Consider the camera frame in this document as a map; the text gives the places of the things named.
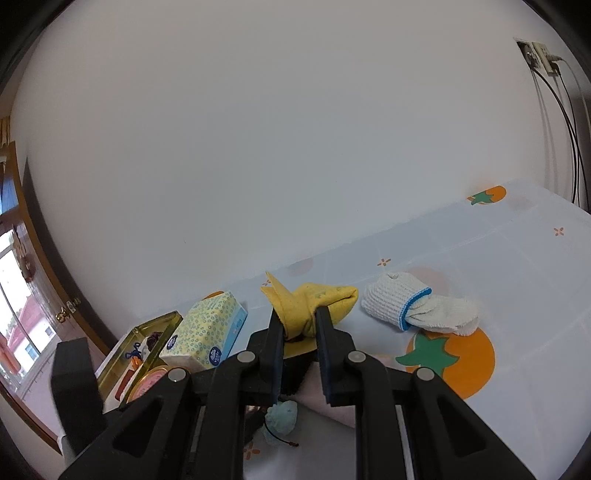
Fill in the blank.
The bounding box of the wall socket white plug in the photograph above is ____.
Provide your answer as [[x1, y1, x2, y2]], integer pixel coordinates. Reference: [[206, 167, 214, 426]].
[[531, 41, 563, 75]]

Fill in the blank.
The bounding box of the persimmon print tablecloth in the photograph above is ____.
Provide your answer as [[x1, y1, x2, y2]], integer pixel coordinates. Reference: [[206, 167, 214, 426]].
[[60, 180, 591, 480]]

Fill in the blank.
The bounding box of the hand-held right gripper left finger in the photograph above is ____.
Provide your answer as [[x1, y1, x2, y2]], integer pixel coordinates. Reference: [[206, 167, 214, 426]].
[[58, 307, 284, 480]]

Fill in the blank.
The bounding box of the wall socket black plug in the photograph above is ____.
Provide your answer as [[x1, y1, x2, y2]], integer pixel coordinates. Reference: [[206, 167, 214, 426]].
[[516, 39, 539, 70]]

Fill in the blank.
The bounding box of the black cable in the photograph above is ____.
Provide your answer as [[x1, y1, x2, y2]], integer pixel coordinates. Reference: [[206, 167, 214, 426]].
[[533, 68, 581, 205], [551, 69, 583, 204]]

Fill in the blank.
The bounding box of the gold rectangular tin box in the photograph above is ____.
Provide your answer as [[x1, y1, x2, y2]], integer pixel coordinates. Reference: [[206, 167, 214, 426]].
[[95, 311, 184, 411]]

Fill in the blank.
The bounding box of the window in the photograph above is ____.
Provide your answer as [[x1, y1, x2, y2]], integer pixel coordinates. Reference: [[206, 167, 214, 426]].
[[0, 208, 58, 400]]

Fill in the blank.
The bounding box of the red ribbed cloth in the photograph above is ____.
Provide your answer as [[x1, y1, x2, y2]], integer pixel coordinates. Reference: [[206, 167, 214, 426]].
[[113, 371, 137, 398]]

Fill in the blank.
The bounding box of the gold door handle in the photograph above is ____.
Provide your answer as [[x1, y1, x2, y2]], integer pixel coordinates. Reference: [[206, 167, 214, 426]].
[[55, 300, 81, 325]]

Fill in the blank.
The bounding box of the light blue plush charm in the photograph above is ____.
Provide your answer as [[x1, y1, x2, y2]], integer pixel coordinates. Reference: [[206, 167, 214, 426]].
[[262, 399, 300, 448]]

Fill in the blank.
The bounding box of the dotted tissue box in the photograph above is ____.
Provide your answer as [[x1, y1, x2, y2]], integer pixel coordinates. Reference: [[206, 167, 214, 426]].
[[159, 291, 249, 370]]

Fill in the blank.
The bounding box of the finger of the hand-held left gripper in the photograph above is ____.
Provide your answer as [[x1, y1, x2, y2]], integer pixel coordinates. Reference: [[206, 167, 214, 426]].
[[51, 338, 106, 446]]

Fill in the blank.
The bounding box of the yellow cloth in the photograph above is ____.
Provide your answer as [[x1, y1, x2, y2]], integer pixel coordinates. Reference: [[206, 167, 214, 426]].
[[260, 271, 359, 358]]

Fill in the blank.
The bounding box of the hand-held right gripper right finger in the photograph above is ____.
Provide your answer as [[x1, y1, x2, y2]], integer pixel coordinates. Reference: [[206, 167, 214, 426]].
[[315, 305, 539, 480]]

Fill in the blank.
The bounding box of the brown wooden door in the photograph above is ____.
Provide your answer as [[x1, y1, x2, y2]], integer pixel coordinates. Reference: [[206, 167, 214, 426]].
[[0, 115, 114, 455]]

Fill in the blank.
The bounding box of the white knit glove blue band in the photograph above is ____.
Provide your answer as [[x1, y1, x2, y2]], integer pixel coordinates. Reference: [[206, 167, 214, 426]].
[[361, 272, 481, 335]]

